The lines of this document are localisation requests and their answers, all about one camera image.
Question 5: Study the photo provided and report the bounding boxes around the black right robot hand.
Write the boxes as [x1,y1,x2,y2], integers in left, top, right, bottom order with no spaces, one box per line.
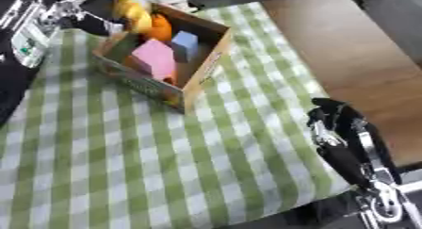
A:
[304,97,404,190]

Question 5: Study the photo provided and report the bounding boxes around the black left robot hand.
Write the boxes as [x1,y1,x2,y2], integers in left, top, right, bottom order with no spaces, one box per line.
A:
[71,12,136,37]

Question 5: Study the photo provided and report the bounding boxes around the yellow toy banana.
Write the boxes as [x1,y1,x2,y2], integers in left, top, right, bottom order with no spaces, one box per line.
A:
[110,0,154,35]

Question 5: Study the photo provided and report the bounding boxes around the tan cardboard box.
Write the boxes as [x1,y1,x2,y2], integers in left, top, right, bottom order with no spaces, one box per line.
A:
[90,3,233,114]

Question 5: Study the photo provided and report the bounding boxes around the orange toy fruit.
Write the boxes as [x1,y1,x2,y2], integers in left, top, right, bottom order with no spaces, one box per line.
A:
[143,13,175,42]

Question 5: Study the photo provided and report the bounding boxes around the pink block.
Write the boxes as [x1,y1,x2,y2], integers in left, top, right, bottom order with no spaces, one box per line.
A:
[128,39,178,82]

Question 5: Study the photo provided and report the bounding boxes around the crumpled white bag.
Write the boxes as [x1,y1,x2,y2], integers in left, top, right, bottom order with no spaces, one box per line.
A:
[130,0,193,12]

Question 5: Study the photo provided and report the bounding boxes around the blue block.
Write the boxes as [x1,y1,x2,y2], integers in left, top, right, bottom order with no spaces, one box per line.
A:
[168,30,200,64]

